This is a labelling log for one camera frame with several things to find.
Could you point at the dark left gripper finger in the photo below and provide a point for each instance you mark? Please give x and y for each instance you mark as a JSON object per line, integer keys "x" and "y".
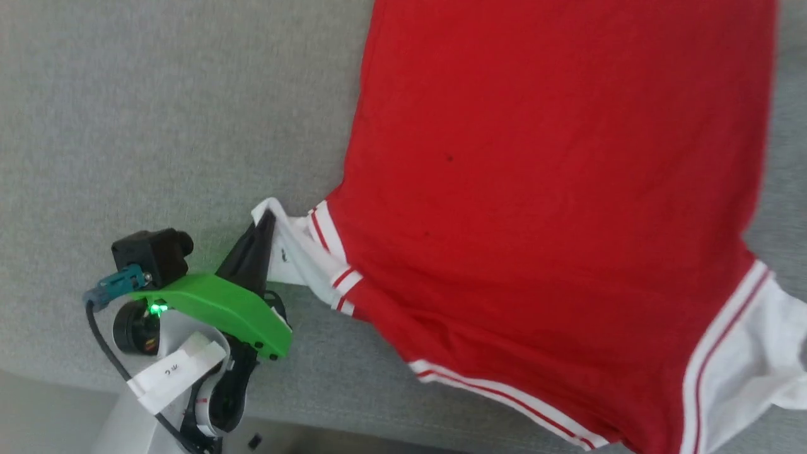
{"x": 267, "y": 252}
{"x": 243, "y": 265}

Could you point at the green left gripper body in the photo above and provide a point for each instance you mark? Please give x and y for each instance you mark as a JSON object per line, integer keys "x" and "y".
{"x": 227, "y": 302}

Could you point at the red white-trimmed jersey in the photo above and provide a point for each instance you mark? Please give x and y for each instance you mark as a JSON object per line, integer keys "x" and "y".
{"x": 536, "y": 189}

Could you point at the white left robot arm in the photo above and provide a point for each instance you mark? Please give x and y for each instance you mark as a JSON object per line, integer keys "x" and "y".
{"x": 135, "y": 328}

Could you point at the white paper label tape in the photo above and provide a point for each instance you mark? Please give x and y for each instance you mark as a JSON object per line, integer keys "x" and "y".
{"x": 176, "y": 372}

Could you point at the small black floor object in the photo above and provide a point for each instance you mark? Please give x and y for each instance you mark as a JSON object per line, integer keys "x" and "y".
{"x": 255, "y": 441}

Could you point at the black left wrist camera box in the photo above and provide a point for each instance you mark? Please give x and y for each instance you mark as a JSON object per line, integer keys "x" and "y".
{"x": 151, "y": 255}

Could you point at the teal left camera connector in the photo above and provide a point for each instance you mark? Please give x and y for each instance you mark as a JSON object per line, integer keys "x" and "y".
{"x": 116, "y": 287}

